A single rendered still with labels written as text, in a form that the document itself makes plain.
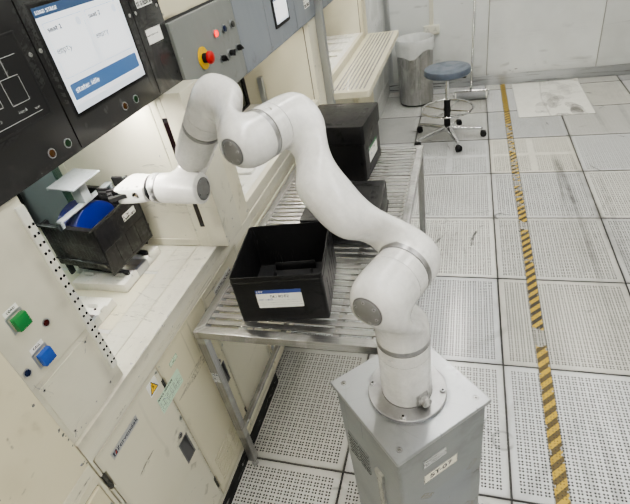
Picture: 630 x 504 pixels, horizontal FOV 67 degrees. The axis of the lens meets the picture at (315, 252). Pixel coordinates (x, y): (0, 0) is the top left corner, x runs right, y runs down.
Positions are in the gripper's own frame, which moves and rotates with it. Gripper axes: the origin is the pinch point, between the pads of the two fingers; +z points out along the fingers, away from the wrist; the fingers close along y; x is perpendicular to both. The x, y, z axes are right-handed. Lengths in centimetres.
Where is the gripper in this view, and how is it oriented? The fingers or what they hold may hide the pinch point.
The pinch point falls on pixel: (110, 187)
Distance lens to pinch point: 151.1
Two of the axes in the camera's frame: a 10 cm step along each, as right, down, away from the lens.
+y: 3.1, -6.0, 7.4
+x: -1.6, -8.0, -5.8
